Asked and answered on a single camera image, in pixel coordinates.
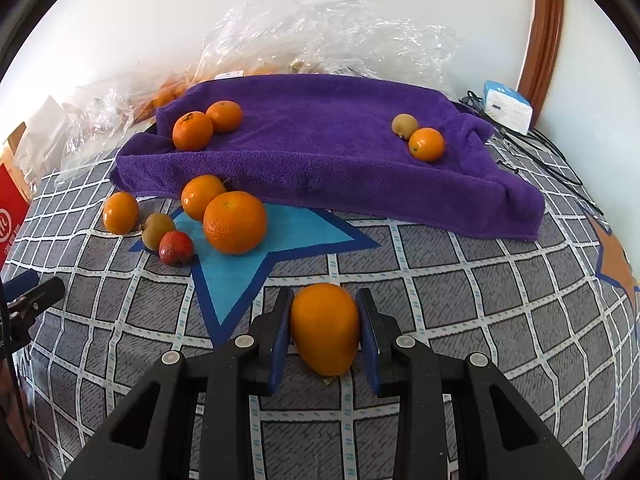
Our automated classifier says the small red fruit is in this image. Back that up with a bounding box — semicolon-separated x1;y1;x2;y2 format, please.
158;231;194;266

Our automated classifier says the oval orange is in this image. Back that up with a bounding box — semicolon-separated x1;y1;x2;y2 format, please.
291;283;360;377

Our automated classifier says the large orange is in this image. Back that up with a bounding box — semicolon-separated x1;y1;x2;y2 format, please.
203;191;268;256

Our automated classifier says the largest orange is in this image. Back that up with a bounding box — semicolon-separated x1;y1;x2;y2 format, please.
171;110;214;151

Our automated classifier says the round orange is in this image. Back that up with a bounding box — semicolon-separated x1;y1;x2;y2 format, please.
205;101;243;133

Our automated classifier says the small orange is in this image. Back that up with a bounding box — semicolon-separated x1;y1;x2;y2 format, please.
408;128;446;162

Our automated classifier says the green-brown kiwi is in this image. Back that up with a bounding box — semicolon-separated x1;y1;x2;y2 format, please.
390;114;420;141

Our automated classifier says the red paper bag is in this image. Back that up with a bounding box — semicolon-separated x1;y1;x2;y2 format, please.
0;162;30;264

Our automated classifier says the grey checked tablecloth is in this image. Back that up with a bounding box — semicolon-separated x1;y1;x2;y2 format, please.
1;139;639;479

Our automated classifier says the white plastic bag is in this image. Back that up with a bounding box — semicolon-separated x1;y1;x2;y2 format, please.
21;96;70;188

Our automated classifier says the clear plastic bag left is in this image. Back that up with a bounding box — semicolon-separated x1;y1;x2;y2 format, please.
56;70;189;184

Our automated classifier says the clear plastic bag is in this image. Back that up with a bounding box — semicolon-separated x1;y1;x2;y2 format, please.
56;70;189;184
193;0;459;96

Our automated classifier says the purple towel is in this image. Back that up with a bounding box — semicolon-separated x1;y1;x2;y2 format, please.
111;74;544;240

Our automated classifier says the white blue charger box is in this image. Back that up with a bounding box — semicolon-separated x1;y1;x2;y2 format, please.
483;80;534;134

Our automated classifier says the clear plastic bag right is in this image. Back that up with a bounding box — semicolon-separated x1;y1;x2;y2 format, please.
193;0;459;96

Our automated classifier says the black cable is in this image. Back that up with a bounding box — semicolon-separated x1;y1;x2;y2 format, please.
459;90;606;217

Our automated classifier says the brown wooden door frame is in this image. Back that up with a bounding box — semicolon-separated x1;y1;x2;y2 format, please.
518;0;564;126

